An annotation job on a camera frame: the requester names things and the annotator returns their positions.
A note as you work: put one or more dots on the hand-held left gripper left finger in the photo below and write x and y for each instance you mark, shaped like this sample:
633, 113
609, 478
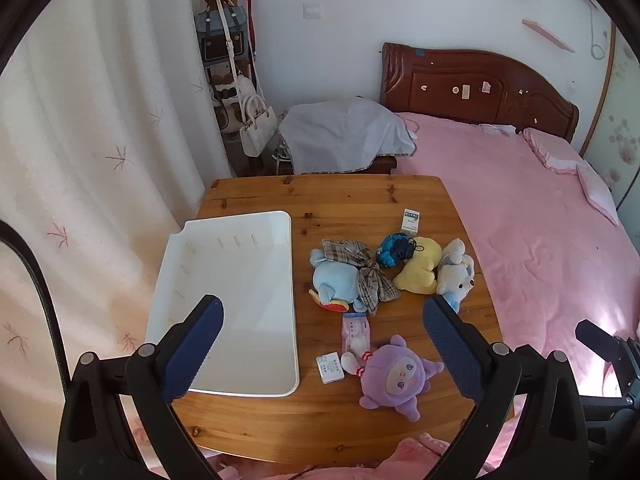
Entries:
192, 355

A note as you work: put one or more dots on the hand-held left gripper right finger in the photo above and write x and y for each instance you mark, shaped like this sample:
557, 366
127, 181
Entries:
450, 352

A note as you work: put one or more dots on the purple plush toy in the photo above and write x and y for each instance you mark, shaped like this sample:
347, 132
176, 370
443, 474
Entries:
395, 380

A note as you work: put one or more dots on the white plastic tray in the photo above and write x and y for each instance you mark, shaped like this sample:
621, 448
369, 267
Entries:
250, 270

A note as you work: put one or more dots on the brown plaid fabric bow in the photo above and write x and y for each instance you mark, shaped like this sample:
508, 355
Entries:
372, 280

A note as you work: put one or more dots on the blue unicorn plush toy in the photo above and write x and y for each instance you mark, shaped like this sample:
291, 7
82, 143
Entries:
335, 280

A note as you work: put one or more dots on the white bear plush toy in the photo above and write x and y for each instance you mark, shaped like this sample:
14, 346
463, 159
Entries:
452, 280

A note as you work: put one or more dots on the yellow plush toy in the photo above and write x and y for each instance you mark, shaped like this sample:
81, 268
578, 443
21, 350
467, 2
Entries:
417, 270

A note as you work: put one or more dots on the tissue packet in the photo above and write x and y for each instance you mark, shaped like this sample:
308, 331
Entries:
355, 330

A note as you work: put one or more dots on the person's pink clothing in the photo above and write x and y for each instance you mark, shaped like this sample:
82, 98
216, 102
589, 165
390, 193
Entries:
415, 452

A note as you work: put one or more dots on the flat white box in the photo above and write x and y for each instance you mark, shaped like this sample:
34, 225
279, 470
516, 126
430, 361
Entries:
330, 367

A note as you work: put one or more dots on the small white medicine box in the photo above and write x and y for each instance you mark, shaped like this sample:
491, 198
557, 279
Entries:
410, 221

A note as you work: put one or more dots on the pink bed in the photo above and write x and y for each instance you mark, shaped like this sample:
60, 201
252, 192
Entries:
525, 220

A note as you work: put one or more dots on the pink pillow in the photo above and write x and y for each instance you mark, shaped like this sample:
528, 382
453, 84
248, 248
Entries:
597, 192
552, 152

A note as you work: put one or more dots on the dark wooden nightstand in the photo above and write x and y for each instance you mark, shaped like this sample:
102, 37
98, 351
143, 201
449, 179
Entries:
384, 164

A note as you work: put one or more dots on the pair of shoes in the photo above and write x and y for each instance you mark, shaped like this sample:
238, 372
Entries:
282, 152

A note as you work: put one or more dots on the floral wardrobe door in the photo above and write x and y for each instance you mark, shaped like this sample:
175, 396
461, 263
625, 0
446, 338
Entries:
620, 125

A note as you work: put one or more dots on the white item on bed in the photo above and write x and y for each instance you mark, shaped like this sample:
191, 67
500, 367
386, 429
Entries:
497, 129

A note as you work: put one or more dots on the white handbag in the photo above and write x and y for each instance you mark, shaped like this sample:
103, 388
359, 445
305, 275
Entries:
257, 130

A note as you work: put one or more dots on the grey cloth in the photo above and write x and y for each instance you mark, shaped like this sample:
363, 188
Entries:
345, 132

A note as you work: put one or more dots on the cream bag with brown spots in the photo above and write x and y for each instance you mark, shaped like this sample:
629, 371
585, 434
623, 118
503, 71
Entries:
225, 105

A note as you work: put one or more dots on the cream patterned curtain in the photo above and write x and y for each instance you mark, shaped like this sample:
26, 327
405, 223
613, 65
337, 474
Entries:
100, 110

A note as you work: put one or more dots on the brown wooden headboard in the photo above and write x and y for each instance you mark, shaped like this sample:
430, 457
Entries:
450, 80

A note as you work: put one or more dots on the blue denim bag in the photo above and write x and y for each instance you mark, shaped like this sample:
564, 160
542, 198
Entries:
217, 35

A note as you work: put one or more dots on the short pink wall shelf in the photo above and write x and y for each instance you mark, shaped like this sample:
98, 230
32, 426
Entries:
547, 35

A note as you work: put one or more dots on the white light switch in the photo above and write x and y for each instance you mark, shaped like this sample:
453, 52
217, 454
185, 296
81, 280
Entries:
313, 10

